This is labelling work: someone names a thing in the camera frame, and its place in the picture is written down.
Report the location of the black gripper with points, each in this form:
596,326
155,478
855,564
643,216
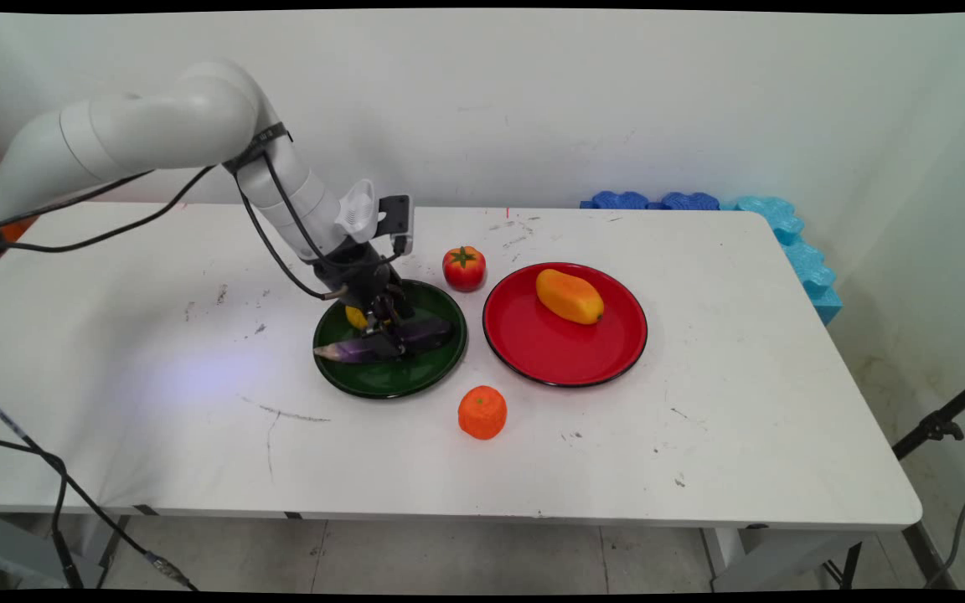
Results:
361,272

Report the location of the purple toy eggplant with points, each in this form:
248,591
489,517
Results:
432,333

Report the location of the orange toy tangerine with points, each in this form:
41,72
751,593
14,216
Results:
482,412

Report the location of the orange object behind arm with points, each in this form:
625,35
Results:
18,229

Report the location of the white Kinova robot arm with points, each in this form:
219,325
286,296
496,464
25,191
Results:
156,126

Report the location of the small yellow toy fruit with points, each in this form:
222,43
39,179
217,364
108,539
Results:
355,317

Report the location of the dark green plate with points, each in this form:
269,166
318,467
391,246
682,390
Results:
390,377

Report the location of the red toy tomato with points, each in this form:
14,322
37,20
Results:
464,270

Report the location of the red plate with black rim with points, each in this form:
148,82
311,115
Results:
549,352

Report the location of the orange yellow toy mango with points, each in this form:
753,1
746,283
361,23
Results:
570,297

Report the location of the dark blue foam tile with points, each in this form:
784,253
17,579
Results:
688,201
616,200

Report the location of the black folding table leg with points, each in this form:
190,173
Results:
111,548
922,553

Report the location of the light blue foam tile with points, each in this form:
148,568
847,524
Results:
801,260

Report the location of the black tripod stand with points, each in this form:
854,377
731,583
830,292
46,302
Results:
939,423

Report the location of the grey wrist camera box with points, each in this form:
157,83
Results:
395,219

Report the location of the white ribbed camera mount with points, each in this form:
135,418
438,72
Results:
357,213

